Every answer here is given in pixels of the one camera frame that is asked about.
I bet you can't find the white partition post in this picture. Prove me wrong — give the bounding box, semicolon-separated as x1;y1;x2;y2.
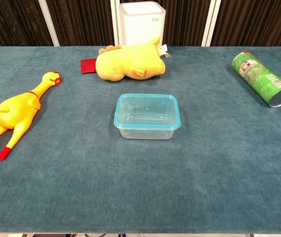
110;0;121;46
201;0;222;47
38;0;61;47

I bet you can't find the yellow rubber chicken toy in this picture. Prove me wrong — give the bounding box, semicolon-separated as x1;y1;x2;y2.
0;71;63;161

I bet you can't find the teal table cloth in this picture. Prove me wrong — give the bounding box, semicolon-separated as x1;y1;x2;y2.
0;45;281;234

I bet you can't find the clear plastic container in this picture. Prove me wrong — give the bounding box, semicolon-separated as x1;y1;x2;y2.
115;95;180;140

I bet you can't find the yellow plush toy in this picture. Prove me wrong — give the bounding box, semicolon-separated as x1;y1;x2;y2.
95;36;172;82

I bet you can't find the green chips can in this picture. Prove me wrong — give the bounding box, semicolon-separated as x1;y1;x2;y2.
231;51;281;108

